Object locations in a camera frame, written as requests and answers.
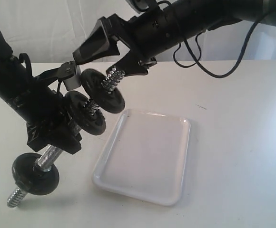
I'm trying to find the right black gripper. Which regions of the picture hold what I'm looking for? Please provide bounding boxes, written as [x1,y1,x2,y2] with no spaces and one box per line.
[73,14,157,77]

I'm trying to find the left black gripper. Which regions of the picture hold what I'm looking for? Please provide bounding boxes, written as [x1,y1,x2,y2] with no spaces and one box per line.
[9,78,82,154]

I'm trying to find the black weight plate end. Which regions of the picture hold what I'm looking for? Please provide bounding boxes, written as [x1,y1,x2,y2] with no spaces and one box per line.
[64,91,106,135]

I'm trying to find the chrome threaded dumbbell bar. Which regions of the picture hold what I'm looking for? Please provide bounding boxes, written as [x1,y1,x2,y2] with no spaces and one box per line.
[7,72,124,208]

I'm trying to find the black weight plate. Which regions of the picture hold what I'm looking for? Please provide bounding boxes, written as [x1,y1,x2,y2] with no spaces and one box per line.
[11,152,59,196]
[80,68,125,114]

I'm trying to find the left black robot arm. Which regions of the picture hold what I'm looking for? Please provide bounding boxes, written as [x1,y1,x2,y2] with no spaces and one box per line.
[0,31,82,154]

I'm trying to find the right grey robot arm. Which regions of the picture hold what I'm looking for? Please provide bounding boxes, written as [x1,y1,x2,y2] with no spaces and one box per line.
[73,0,276,76]

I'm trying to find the white rectangular tray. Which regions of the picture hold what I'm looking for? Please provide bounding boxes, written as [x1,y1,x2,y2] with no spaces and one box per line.
[92,109,191,206]

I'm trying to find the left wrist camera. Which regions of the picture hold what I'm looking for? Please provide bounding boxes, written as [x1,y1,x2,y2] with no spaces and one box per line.
[34,61,81,91]

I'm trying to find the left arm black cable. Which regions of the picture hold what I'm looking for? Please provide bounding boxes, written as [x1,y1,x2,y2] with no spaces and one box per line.
[18,53,34,79]

